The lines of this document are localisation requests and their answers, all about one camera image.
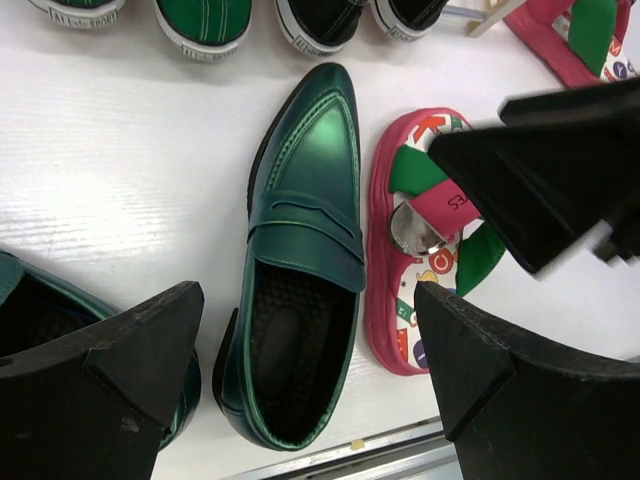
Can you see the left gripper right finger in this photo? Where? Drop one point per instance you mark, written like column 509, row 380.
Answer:
column 517, row 405

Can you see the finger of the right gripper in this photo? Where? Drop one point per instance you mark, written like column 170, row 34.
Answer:
column 560, row 163

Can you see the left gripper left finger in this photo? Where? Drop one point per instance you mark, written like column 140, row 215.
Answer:
column 94, row 403

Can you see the pink patterned flip-flop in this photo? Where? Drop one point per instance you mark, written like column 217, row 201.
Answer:
column 417, row 217
column 579, row 40

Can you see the black canvas sneaker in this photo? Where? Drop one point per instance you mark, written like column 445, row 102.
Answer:
column 407, row 20
column 319, row 28

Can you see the cream metal shoe rack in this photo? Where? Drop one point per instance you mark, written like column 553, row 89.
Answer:
column 476, row 17

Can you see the left green leather loafer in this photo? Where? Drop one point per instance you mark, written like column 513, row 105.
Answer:
column 37, row 307

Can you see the green leather loafer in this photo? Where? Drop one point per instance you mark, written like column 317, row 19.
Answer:
column 286, row 351
column 37, row 307

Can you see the right green leather loafer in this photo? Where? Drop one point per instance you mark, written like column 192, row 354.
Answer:
column 286, row 351

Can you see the right green canvas sneaker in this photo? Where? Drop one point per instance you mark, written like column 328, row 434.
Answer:
column 204, row 30

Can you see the green canvas sneaker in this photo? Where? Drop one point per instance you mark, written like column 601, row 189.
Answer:
column 81, row 14
column 204, row 30

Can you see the left green canvas sneaker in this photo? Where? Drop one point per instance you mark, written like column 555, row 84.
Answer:
column 81, row 14

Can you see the aluminium mounting rail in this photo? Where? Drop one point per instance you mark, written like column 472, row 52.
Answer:
column 415, row 451

